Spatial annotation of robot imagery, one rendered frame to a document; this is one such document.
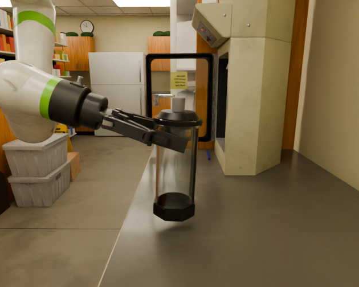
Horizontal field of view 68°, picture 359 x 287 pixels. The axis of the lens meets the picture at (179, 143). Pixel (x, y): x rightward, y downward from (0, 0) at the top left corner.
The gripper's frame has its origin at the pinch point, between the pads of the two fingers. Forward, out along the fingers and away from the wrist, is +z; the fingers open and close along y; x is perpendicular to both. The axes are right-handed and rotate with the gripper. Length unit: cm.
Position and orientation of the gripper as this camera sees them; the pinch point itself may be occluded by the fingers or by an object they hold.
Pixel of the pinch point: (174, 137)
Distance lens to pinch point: 59.2
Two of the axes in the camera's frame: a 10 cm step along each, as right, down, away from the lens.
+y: -0.1, -2.4, 9.7
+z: 9.5, 3.0, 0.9
